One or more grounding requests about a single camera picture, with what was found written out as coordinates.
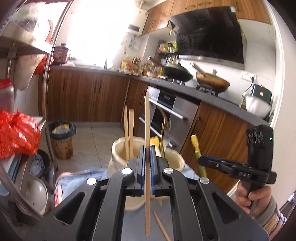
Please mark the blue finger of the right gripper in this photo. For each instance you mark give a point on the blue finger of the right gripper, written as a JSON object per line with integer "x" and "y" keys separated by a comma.
{"x": 205, "y": 158}

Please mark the right forearm striped sleeve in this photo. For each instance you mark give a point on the right forearm striped sleeve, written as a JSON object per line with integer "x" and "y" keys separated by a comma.
{"x": 272, "y": 220}

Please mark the brown rice cooker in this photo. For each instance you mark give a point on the brown rice cooker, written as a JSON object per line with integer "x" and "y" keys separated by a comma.
{"x": 61, "y": 54}

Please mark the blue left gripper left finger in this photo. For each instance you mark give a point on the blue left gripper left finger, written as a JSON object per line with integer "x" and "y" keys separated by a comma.
{"x": 141, "y": 169}

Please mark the white cloth bag on counter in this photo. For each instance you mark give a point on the white cloth bag on counter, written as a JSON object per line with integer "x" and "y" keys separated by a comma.
{"x": 257, "y": 106}

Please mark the person's right hand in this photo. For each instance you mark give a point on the person's right hand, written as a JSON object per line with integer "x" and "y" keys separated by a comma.
{"x": 244, "y": 199}

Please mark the red lid plastic jar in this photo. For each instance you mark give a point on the red lid plastic jar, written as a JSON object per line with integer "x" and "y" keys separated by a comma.
{"x": 7, "y": 94}

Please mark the hanging red plastic bag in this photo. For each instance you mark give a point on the hanging red plastic bag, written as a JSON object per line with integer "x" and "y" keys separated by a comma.
{"x": 41, "y": 66}

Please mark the wooden chopstick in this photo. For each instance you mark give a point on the wooden chopstick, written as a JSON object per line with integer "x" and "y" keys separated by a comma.
{"x": 126, "y": 134}
{"x": 147, "y": 166}
{"x": 131, "y": 128}
{"x": 161, "y": 226}

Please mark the brown pan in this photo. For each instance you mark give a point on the brown pan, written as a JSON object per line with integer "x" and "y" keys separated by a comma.
{"x": 210, "y": 81}

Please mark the yellow green plastic utensil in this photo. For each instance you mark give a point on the yellow green plastic utensil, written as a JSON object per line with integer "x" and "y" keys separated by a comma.
{"x": 198, "y": 154}

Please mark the wooden lower cabinets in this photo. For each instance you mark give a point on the wooden lower cabinets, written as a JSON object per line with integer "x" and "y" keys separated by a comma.
{"x": 79, "y": 95}

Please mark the yellow tin can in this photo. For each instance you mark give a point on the yellow tin can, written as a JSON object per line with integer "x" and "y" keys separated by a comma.
{"x": 125, "y": 64}

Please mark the hanging white plastic bag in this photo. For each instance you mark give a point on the hanging white plastic bag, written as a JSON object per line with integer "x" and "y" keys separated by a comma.
{"x": 24, "y": 70}

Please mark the red plastic bag on shelf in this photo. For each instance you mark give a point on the red plastic bag on shelf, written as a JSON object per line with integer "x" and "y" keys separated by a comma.
{"x": 20, "y": 134}

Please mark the black wok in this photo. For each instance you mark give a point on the black wok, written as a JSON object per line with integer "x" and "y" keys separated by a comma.
{"x": 173, "y": 71}

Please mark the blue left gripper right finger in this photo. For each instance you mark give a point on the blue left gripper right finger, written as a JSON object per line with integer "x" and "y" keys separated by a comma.
{"x": 153, "y": 158}

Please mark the trash bin with bag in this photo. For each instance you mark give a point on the trash bin with bag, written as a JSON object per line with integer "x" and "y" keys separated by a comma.
{"x": 61, "y": 136}

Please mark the grey countertop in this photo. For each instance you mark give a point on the grey countertop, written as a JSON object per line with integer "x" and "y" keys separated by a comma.
{"x": 173, "y": 90}

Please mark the black range hood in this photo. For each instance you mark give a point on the black range hood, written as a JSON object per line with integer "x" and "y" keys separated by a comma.
{"x": 210, "y": 35}

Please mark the white water heater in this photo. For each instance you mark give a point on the white water heater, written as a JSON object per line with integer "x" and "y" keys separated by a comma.
{"x": 138, "y": 18}

